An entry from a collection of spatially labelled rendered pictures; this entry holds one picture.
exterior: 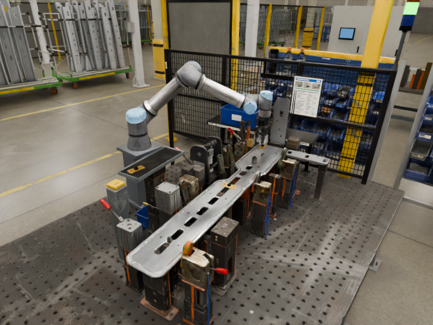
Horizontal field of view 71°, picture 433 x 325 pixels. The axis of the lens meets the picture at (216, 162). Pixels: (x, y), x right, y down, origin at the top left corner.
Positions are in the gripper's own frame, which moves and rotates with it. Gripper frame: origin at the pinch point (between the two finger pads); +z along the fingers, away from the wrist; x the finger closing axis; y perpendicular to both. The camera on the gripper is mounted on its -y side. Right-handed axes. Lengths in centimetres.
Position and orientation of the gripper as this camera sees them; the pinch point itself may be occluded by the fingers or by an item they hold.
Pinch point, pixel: (263, 144)
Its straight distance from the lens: 204.2
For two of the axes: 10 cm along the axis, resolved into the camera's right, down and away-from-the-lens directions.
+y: -5.1, 3.9, -7.7
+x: 8.6, 2.4, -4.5
